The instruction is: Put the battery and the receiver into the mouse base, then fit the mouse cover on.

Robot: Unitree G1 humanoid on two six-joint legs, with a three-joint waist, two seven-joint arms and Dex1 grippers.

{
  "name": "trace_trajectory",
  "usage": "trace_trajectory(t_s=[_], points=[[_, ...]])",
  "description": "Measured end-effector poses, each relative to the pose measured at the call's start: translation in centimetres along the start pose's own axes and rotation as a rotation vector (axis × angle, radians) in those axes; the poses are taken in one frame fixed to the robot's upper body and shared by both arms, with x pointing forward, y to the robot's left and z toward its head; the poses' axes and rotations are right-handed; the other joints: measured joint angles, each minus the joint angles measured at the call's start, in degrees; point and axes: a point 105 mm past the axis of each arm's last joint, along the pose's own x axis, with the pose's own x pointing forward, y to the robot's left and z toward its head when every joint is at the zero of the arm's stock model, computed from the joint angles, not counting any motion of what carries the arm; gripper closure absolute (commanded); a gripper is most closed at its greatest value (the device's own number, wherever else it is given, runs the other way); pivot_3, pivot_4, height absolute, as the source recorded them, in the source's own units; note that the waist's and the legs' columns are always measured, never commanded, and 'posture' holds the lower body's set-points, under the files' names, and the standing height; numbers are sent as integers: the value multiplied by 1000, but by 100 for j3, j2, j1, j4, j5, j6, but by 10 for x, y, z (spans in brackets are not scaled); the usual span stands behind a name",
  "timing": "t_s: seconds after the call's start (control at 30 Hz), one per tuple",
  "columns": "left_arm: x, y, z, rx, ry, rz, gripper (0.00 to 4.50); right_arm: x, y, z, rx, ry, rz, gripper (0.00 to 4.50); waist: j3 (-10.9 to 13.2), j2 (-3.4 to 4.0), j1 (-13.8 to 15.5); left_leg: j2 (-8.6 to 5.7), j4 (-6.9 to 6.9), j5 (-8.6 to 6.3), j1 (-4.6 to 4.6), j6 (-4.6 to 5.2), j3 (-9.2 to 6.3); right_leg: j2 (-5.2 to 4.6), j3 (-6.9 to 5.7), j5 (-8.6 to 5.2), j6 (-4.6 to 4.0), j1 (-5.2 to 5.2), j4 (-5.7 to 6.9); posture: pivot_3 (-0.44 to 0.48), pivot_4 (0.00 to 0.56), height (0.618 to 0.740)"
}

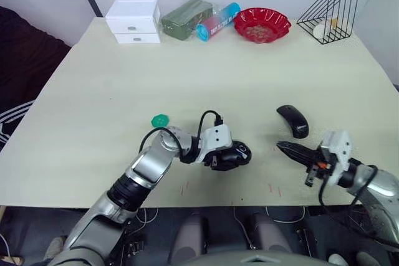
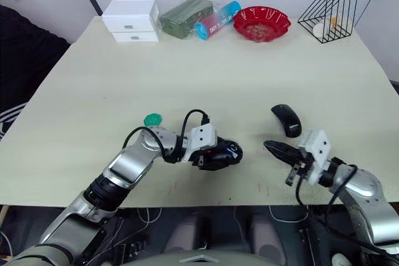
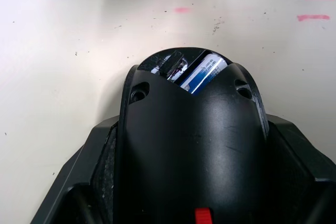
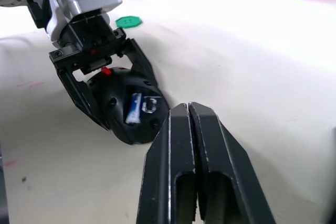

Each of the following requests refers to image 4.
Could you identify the blue and white battery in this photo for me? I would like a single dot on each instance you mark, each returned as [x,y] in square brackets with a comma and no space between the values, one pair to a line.
[134,108]

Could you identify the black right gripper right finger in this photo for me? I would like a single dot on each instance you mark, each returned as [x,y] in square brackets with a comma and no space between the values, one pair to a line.
[223,161]

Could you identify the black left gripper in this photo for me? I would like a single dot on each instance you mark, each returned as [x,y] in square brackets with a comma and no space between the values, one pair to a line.
[89,40]

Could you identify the green round button disc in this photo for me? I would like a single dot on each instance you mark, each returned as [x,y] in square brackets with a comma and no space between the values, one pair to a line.
[128,22]

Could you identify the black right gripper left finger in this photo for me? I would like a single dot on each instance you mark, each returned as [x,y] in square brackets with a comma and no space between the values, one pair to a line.
[162,171]

